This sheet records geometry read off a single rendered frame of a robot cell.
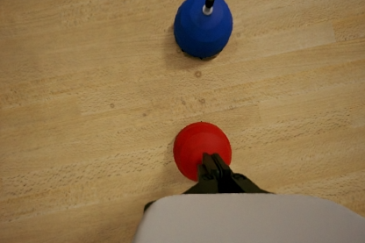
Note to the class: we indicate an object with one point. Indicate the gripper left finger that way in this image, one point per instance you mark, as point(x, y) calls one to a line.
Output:
point(209, 178)

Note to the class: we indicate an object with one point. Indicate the blue dome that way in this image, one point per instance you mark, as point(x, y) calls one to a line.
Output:
point(203, 28)

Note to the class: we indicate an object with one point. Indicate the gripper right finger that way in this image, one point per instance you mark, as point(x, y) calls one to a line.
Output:
point(230, 182)

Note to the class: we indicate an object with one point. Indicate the red bell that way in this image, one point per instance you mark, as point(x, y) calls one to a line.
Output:
point(194, 140)

